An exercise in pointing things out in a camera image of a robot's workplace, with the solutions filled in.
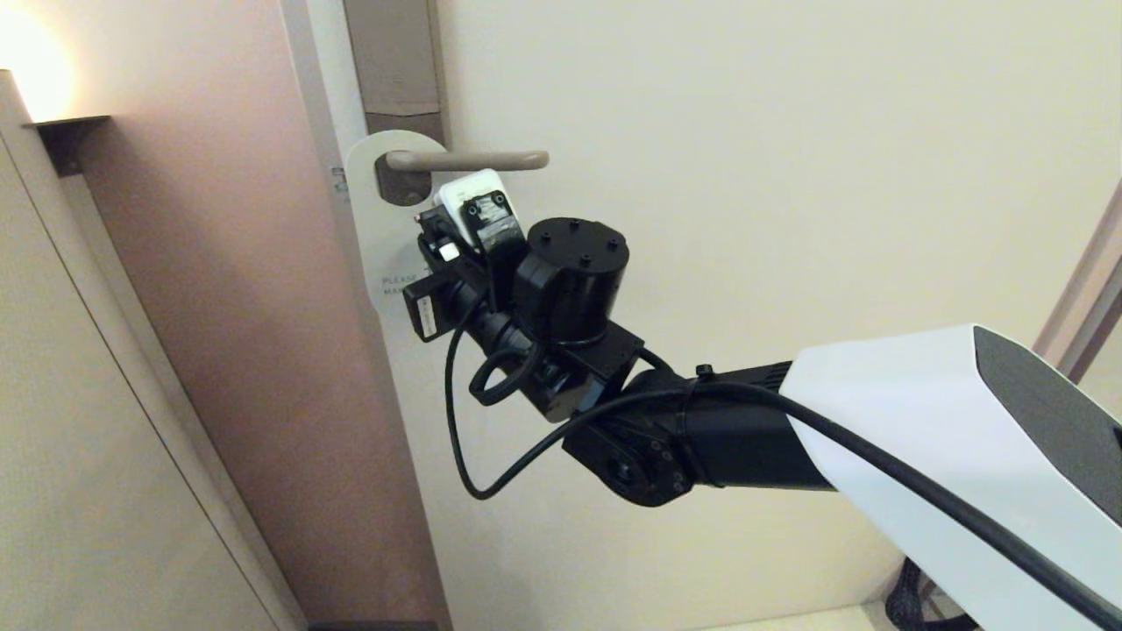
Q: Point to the cream white door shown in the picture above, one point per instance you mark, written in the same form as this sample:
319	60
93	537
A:
745	175

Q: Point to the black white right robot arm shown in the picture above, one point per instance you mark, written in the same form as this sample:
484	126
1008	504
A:
877	429

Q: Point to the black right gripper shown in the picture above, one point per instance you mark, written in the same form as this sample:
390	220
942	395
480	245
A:
491	329

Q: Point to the cream wardrobe panel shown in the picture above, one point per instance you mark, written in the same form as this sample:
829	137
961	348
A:
79	438

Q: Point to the white door hanger sign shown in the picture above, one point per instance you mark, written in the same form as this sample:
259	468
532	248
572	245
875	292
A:
386	237

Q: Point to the bronze door lock plate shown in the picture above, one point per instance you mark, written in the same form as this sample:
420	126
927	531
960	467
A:
394	53

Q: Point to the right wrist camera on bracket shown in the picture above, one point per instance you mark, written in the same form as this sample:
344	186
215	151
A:
478	210

